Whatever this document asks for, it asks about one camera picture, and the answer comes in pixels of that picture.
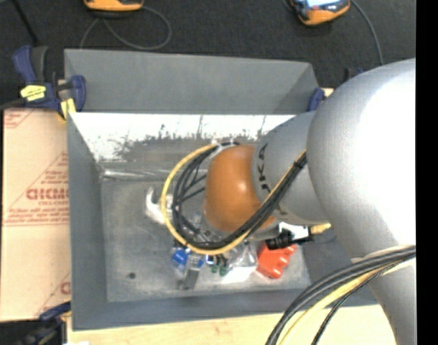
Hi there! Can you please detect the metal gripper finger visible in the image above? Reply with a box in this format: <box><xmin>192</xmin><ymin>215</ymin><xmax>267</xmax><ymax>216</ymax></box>
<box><xmin>182</xmin><ymin>265</ymin><xmax>201</xmax><ymax>291</ymax></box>

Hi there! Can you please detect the white curved toy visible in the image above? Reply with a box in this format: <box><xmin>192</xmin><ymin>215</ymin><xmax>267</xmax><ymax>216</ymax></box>
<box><xmin>144</xmin><ymin>186</ymin><xmax>167</xmax><ymax>225</ymax></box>

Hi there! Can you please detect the clear plastic packet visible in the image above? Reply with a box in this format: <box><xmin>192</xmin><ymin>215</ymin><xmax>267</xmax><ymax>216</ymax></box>
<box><xmin>221</xmin><ymin>241</ymin><xmax>259</xmax><ymax>285</ymax></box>

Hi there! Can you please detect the grey metal bin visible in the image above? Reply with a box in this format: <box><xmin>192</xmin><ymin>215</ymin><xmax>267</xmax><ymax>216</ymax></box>
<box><xmin>63</xmin><ymin>48</ymin><xmax>380</xmax><ymax>331</ymax></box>

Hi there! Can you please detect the red-orange toy block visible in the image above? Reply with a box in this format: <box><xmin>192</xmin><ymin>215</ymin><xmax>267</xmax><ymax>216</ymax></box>
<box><xmin>255</xmin><ymin>242</ymin><xmax>298</xmax><ymax>280</ymax></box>

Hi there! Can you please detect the brown cardboard board, red print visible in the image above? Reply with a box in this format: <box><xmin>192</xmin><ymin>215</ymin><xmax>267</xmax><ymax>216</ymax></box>
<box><xmin>0</xmin><ymin>107</ymin><xmax>73</xmax><ymax>323</ymax></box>

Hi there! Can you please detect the black cylinder on white bracket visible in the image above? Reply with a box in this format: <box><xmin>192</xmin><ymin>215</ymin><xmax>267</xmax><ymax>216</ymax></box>
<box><xmin>264</xmin><ymin>222</ymin><xmax>332</xmax><ymax>251</ymax></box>

